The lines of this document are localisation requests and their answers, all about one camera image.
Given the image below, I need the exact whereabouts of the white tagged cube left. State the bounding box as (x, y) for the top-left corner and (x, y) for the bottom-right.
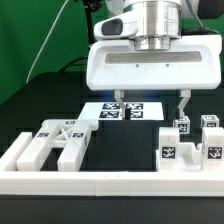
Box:
(173, 116), (190, 135)

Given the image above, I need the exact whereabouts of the white marker base plate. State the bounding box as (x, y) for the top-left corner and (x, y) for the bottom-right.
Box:
(79, 102), (164, 120)

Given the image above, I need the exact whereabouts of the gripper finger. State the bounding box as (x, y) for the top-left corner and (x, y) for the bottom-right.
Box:
(177, 89), (191, 118)
(114, 90), (131, 120)

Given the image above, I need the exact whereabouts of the white tagged cube right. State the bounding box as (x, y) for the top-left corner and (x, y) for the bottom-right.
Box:
(201, 115), (219, 127)

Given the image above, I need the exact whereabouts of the white chair seat piece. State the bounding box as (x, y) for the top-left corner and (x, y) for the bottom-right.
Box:
(155, 142), (205, 173)

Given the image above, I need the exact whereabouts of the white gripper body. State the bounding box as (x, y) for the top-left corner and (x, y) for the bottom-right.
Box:
(86, 13), (222, 90)

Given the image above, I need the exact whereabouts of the white cable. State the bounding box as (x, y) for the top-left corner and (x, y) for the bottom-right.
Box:
(25, 0), (70, 84)

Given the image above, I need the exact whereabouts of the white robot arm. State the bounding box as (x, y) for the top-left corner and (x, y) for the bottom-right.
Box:
(86, 0), (222, 118)

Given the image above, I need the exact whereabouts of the white chair back piece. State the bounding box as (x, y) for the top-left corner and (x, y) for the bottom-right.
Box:
(16, 119), (99, 172)

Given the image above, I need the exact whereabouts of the black cable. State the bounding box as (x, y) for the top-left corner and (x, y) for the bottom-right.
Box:
(59, 54), (89, 73)

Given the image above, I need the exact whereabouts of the black camera pole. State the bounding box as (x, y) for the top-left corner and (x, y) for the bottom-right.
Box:
(74, 0), (105, 73)

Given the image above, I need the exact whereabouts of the white tagged cube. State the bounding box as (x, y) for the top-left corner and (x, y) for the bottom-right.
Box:
(201, 115), (219, 127)
(173, 116), (190, 135)

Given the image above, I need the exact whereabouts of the white U-shaped frame fence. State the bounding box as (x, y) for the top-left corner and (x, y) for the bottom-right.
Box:
(0, 132), (224, 197)

